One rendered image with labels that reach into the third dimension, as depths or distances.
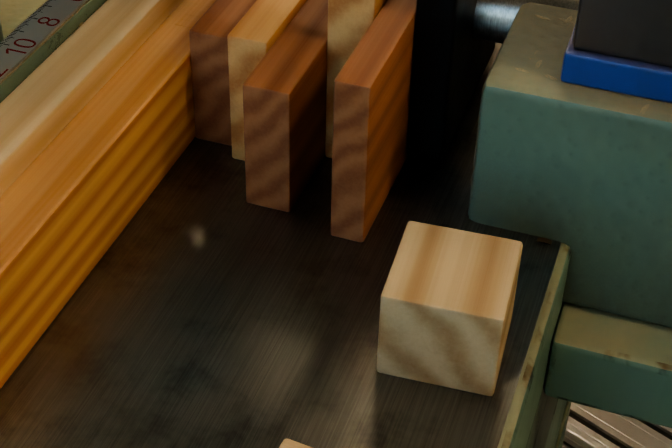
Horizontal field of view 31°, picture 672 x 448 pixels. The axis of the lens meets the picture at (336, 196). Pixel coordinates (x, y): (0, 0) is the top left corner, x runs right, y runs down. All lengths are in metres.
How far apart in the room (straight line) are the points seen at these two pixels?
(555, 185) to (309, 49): 0.10
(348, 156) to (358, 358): 0.07
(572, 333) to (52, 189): 0.19
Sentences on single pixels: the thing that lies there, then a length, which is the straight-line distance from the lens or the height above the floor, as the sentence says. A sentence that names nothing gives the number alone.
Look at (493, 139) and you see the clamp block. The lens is 0.43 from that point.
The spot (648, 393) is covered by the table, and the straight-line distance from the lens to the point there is 0.46.
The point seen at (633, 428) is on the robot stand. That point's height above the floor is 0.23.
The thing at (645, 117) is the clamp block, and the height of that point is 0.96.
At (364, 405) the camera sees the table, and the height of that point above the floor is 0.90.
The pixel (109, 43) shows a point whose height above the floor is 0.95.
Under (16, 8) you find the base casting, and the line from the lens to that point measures 0.80.
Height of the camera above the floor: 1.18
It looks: 38 degrees down
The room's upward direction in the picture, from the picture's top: 2 degrees clockwise
